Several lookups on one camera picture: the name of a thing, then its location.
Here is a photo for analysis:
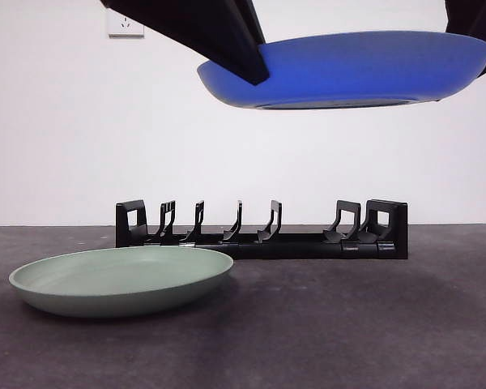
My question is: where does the white wall socket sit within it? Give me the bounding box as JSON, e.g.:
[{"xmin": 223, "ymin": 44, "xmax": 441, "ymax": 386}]
[{"xmin": 108, "ymin": 6, "xmax": 146, "ymax": 40}]

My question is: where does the pale green round plate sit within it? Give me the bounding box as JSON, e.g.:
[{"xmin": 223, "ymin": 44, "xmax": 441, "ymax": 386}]
[{"xmin": 7, "ymin": 246, "xmax": 235, "ymax": 318}]

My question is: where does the black plastic plate rack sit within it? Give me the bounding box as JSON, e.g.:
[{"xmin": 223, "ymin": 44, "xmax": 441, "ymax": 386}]
[{"xmin": 115, "ymin": 199, "xmax": 410, "ymax": 261}]

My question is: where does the blue round plate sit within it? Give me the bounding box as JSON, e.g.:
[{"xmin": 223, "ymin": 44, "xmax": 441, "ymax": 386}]
[{"xmin": 196, "ymin": 30, "xmax": 486, "ymax": 111}]

